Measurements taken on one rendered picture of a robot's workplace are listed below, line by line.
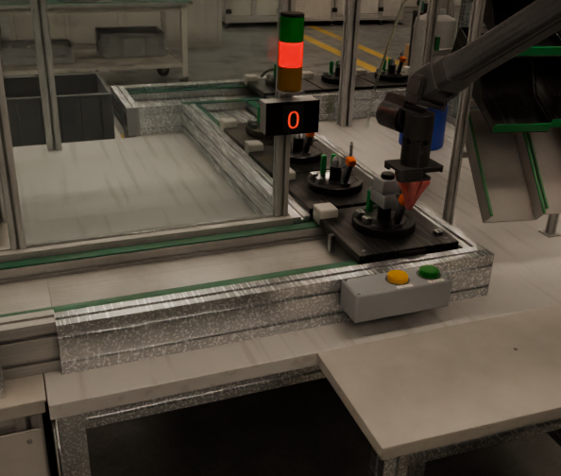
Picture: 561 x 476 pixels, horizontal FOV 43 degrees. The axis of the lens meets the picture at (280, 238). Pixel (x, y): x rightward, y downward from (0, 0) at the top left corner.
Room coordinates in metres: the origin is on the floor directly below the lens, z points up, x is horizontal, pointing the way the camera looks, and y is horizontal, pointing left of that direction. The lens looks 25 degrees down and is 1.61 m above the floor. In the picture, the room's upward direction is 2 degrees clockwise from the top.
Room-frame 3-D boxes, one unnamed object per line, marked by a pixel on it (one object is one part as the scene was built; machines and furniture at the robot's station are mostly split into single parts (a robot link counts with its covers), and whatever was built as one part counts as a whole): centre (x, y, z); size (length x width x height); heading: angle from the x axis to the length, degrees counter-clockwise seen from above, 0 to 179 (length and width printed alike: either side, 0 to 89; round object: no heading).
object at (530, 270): (1.85, -0.06, 0.84); 1.50 x 1.41 x 0.03; 112
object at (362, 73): (2.97, -0.44, 1.01); 0.24 x 0.24 x 0.13; 22
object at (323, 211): (1.49, -0.10, 0.97); 0.05 x 0.05 x 0.04; 22
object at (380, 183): (1.45, -0.22, 1.06); 0.08 x 0.04 x 0.07; 22
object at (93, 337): (1.20, -0.03, 0.91); 0.89 x 0.06 x 0.11; 112
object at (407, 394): (1.33, -0.47, 0.84); 0.90 x 0.70 x 0.03; 110
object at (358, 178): (1.68, -0.13, 1.01); 0.24 x 0.24 x 0.13; 22
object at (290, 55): (1.48, -0.01, 1.33); 0.05 x 0.05 x 0.05
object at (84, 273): (1.35, 0.06, 0.91); 0.84 x 0.28 x 0.10; 112
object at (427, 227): (1.44, -0.23, 0.96); 0.24 x 0.24 x 0.02; 22
